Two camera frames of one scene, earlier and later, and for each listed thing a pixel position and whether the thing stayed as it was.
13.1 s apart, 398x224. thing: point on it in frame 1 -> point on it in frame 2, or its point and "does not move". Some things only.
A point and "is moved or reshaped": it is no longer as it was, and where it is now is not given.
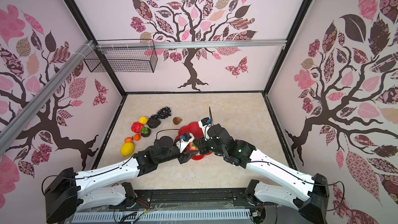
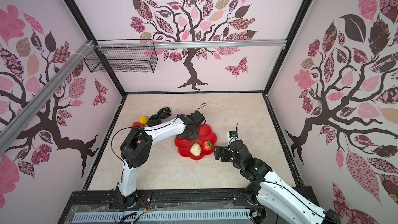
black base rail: [222, 199] does not move
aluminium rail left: [8, 130] does not move
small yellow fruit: [143, 120] does not move
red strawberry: [193, 147] is moved or reshaped
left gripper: [185, 157] -> [194, 137]
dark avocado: [153, 122] does not move
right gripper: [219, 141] -> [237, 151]
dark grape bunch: [162, 113] does not move
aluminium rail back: [146, 44] does not move
